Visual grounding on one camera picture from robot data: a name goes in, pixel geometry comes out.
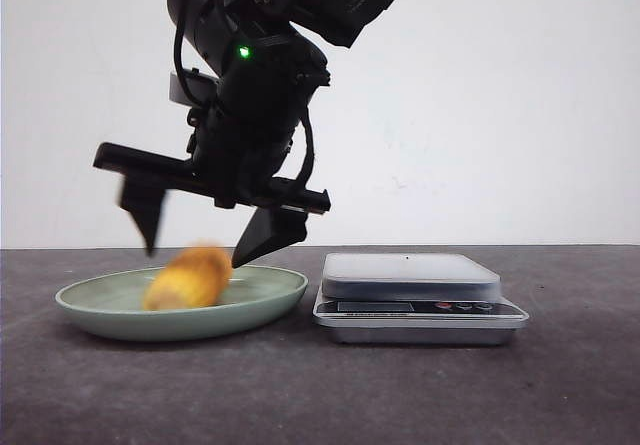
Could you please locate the yellow corn cob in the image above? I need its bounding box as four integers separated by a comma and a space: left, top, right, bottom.
142, 245, 233, 311

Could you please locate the light green plate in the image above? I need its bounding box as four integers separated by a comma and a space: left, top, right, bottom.
55, 265, 308, 342

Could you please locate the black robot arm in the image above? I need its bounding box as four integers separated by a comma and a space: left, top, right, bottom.
94, 0, 394, 267

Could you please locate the silver digital kitchen scale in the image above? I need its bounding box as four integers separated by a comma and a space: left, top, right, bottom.
313, 253, 529, 346

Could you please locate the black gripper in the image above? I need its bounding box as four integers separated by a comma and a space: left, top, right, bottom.
93, 34, 331, 268

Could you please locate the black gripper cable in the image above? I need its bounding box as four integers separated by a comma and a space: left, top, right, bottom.
292, 104, 317, 189

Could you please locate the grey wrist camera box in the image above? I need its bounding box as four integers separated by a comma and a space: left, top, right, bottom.
168, 69, 219, 107

